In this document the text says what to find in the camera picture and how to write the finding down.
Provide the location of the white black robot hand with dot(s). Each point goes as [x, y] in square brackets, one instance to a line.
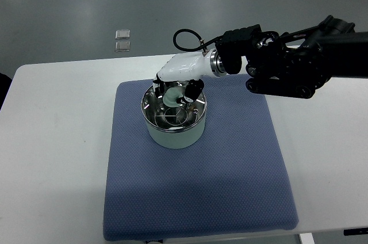
[188, 67]

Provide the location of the glass lid green knob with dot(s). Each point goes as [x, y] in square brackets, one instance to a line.
[150, 103]

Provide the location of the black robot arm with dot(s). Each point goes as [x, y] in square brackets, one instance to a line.
[292, 64]

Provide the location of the mint green steel pot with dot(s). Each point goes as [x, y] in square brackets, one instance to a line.
[178, 140]

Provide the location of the upper metal floor plate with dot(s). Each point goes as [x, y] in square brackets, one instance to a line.
[122, 34]

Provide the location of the blue textured cushion mat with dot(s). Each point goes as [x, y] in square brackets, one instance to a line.
[233, 179]

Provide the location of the person in black clothing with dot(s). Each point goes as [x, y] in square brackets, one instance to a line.
[5, 83]

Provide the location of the black table control panel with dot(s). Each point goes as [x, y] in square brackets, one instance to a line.
[355, 231]

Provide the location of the wire steaming rack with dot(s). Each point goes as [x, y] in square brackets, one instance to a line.
[170, 117]

